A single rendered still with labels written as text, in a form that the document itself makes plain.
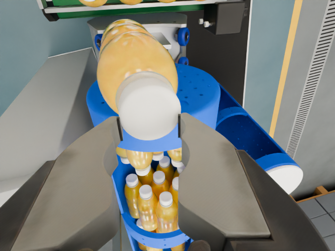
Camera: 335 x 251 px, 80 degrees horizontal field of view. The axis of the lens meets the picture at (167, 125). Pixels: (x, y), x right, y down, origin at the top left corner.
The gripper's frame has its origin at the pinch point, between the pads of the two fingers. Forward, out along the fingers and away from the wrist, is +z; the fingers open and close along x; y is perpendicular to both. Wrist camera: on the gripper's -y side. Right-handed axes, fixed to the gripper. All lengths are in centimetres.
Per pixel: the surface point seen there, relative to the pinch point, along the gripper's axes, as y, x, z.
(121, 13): -3.7, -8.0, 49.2
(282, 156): 53, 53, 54
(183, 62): 8.0, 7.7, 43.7
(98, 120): 12.0, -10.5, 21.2
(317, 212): 267, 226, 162
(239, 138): 74, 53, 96
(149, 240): 52, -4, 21
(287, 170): 56, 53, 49
